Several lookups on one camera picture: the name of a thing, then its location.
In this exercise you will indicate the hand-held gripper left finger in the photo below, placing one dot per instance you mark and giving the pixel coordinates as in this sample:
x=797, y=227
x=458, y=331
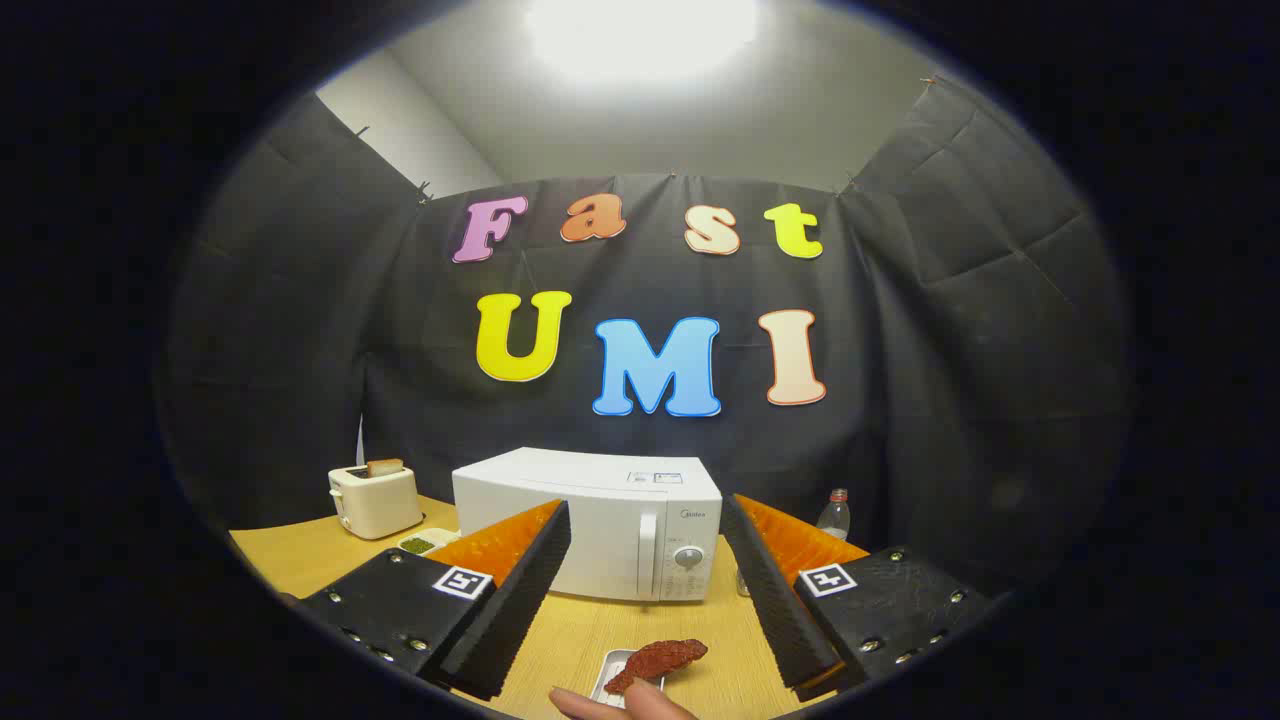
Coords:
x=520, y=600

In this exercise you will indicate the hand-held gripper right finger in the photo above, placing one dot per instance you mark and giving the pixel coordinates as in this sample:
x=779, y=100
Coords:
x=770, y=600

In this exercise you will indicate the reddish brown meat piece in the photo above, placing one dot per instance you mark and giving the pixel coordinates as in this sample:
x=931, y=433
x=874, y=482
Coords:
x=655, y=660

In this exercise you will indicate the white toaster oven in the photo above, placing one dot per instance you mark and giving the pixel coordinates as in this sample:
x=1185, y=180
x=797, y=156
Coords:
x=620, y=510

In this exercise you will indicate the white bread toaster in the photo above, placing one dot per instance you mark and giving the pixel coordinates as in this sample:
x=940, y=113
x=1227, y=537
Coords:
x=378, y=505

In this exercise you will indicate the clear bottle with red cap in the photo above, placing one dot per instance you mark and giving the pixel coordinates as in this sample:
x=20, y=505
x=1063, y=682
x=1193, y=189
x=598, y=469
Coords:
x=834, y=518

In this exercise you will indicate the small white ribbed tray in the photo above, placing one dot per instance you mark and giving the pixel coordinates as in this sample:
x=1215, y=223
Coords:
x=612, y=665

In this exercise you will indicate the white divided bean dish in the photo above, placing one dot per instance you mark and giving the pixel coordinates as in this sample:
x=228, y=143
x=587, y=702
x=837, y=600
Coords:
x=420, y=544

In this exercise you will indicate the toast slice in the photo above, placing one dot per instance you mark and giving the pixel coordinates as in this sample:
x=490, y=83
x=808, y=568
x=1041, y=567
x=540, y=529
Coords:
x=385, y=467

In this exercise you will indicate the black backdrop cloth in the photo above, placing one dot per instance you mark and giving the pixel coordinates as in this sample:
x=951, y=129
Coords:
x=900, y=350

